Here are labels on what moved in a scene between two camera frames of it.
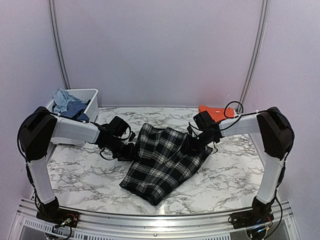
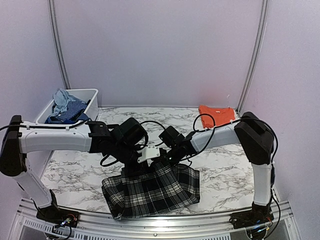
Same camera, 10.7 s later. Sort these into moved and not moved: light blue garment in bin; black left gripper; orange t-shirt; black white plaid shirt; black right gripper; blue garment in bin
Moved: black left gripper; black white plaid shirt; black right gripper
Not moved: orange t-shirt; blue garment in bin; light blue garment in bin
